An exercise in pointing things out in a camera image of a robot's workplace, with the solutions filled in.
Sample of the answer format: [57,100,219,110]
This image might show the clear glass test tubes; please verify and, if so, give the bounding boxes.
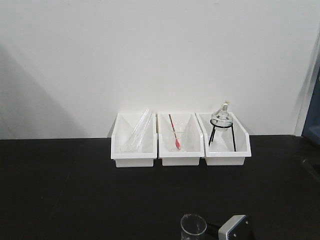
[121,109,152,153]

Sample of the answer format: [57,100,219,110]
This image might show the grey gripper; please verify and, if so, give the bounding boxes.
[206,215,249,240]

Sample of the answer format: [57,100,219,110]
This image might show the left white storage bin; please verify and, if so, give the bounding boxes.
[111,112,158,168]

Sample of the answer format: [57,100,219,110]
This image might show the right white storage bin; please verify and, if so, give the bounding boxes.
[195,112,252,166]

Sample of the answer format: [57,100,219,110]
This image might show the glass alcohol lamp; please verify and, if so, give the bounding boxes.
[210,101,233,130]

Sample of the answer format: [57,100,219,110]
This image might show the black wire tripod stand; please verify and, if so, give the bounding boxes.
[208,119,237,152]

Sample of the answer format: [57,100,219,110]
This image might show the clear glass beaker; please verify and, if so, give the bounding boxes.
[180,213,207,240]

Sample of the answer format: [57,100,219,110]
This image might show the blue object at right edge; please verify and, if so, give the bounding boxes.
[302,79,320,145]

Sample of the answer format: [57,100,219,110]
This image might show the small clear beaker in bin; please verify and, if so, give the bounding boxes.
[168,122,188,152]

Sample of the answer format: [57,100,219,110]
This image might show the white storage bin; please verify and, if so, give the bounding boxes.
[195,112,252,166]
[111,112,158,168]
[157,112,205,166]

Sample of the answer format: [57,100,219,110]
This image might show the middle white storage bin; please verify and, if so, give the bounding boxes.
[157,112,205,166]

